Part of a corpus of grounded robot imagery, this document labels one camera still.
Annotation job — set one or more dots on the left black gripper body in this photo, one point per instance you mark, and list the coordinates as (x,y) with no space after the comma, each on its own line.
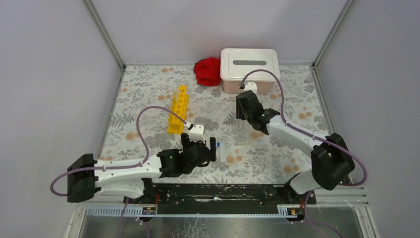
(203,152)

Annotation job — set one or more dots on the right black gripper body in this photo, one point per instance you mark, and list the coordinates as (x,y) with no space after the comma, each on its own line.
(241,114)

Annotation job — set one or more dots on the white plastic box lid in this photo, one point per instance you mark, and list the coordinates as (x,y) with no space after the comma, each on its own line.
(237,62)

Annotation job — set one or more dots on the yellow test tube rack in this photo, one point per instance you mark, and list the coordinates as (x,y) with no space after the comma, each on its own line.
(179,107)

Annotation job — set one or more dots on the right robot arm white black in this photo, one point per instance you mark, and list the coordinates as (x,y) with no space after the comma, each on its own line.
(330,161)

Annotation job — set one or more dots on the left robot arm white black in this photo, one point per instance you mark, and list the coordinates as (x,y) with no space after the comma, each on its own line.
(89,178)

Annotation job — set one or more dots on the clear plastic container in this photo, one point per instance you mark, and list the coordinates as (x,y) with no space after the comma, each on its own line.
(243,131)

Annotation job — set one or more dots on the red cloth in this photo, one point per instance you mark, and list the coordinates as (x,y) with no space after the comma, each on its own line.
(207,72)

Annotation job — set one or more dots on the floral table mat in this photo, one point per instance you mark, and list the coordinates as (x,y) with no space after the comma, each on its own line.
(139,123)

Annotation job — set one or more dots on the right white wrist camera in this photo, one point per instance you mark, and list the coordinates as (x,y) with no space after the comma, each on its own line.
(249,86)

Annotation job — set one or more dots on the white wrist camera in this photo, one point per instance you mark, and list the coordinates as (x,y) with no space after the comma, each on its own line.
(249,86)
(196,132)

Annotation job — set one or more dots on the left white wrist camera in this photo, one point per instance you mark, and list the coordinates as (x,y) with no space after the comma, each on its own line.
(196,132)

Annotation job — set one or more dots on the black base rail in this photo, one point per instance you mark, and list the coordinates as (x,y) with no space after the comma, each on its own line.
(222,195)

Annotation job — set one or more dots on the white slotted cable duct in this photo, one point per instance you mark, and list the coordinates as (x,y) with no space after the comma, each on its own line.
(190,211)

